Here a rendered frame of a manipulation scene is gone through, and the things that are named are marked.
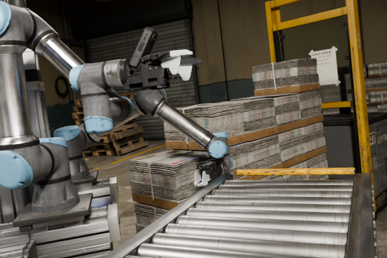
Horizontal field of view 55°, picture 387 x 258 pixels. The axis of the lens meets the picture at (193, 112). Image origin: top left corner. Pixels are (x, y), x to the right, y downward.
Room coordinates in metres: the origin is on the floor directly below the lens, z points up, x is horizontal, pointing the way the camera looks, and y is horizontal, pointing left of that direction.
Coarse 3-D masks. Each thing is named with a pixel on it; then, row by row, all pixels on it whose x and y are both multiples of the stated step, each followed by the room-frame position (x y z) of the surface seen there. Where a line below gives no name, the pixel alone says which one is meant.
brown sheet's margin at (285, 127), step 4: (300, 120) 2.48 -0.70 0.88; (284, 124) 2.34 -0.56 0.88; (288, 124) 2.37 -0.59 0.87; (292, 124) 2.40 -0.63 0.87; (296, 124) 2.44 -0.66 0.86; (300, 124) 2.48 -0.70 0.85; (280, 128) 2.30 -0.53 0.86; (284, 128) 2.34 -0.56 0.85; (288, 128) 2.37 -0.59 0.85; (292, 128) 2.40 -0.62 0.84
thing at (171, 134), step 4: (176, 108) 2.15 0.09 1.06; (180, 108) 2.13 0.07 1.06; (164, 124) 2.17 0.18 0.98; (168, 124) 2.14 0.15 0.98; (168, 128) 2.15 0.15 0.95; (172, 128) 2.12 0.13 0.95; (168, 132) 2.14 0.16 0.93; (172, 132) 2.12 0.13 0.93; (176, 132) 2.09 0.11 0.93; (180, 132) 2.07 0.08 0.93; (168, 136) 2.14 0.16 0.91; (172, 136) 2.12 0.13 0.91; (176, 136) 2.09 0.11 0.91; (180, 136) 2.07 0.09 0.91; (168, 140) 2.15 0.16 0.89; (172, 140) 2.13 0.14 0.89; (176, 140) 2.10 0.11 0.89; (180, 140) 2.08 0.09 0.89
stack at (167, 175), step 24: (240, 144) 2.05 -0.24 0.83; (264, 144) 2.19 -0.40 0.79; (288, 144) 2.37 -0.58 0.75; (144, 168) 1.87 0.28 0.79; (168, 168) 1.72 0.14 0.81; (192, 168) 1.77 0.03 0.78; (240, 168) 2.02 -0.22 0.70; (264, 168) 2.17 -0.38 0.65; (288, 168) 2.34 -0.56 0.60; (144, 192) 1.88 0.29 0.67; (168, 192) 1.74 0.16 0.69; (192, 192) 1.76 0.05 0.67; (144, 216) 1.90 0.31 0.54
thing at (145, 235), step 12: (216, 180) 1.41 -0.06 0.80; (204, 192) 1.25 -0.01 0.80; (180, 204) 1.15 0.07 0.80; (192, 204) 1.13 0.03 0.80; (168, 216) 1.05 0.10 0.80; (156, 228) 0.96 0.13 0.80; (132, 240) 0.90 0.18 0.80; (144, 240) 0.89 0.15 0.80; (120, 252) 0.83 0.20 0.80; (132, 252) 0.84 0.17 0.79
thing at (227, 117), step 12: (192, 108) 1.99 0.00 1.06; (204, 108) 1.93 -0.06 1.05; (216, 108) 1.94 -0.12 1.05; (228, 108) 2.01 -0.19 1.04; (240, 108) 2.07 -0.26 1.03; (204, 120) 1.93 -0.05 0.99; (216, 120) 1.94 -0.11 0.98; (228, 120) 2.01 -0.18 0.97; (240, 120) 2.08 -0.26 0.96; (228, 132) 2.00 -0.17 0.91; (240, 132) 2.07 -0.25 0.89
